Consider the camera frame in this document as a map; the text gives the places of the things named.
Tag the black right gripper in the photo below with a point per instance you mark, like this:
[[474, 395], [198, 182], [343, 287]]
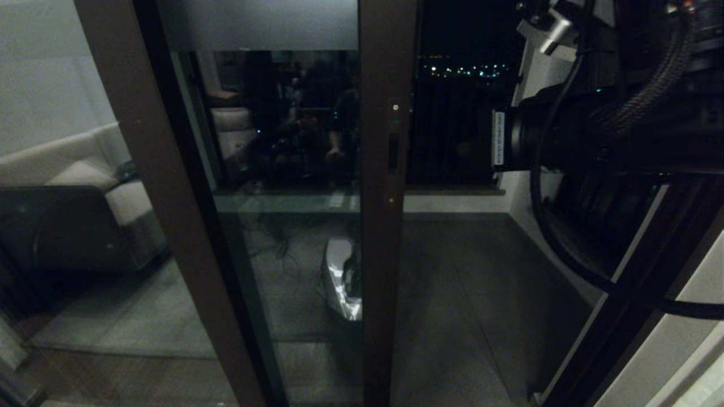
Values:
[[543, 135]]

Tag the sliding glass door brown frame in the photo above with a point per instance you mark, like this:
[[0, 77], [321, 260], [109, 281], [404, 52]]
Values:
[[387, 282]]

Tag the long grey stone sill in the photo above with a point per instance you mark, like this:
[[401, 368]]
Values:
[[452, 191]]

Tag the dark brown door jamb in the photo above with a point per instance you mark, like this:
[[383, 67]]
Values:
[[639, 339]]

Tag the fixed glass door panel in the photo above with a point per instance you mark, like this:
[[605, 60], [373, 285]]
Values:
[[164, 215]]

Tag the dark green cloth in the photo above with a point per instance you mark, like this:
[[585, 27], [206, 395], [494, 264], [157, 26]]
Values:
[[127, 172]]

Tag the grey floor rug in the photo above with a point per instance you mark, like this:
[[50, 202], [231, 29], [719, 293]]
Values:
[[136, 316]]

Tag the light grey sofa cushion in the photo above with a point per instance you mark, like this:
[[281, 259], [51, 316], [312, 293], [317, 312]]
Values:
[[85, 176]]

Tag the light grey sofa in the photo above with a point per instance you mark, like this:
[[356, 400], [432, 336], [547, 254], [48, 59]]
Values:
[[68, 232]]

